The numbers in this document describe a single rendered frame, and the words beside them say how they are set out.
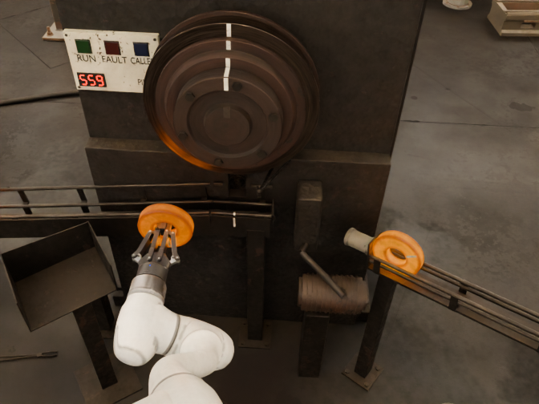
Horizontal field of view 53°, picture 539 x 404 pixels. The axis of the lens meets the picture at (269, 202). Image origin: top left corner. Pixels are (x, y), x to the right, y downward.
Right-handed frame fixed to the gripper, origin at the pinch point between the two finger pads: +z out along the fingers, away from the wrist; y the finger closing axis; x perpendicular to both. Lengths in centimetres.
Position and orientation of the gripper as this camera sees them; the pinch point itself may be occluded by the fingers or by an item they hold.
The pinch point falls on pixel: (164, 222)
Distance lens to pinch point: 153.1
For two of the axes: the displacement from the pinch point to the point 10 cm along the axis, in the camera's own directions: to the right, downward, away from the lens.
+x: 0.2, -6.9, -7.2
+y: 10.0, 0.5, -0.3
